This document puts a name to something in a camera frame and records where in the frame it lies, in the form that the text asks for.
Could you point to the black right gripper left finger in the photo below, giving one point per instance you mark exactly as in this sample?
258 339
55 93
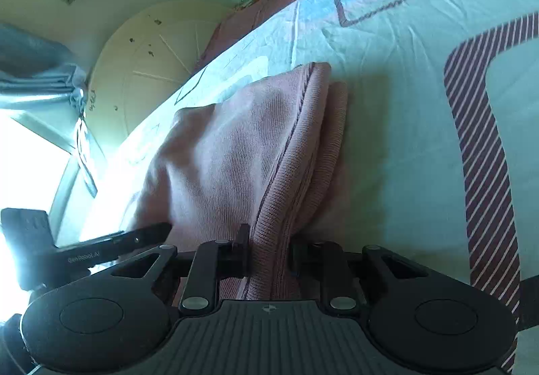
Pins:
202 273

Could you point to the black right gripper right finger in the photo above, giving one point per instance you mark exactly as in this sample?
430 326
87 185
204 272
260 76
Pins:
415 316

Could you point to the pink knit garment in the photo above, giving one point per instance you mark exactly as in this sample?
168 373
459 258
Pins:
263 158

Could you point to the blue grey curtain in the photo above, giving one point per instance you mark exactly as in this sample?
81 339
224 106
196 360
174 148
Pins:
45 89

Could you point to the cream curved headboard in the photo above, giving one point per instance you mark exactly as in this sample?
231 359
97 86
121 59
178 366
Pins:
143 63

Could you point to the light blue patterned bedsheet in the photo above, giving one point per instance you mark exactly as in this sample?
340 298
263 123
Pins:
441 141

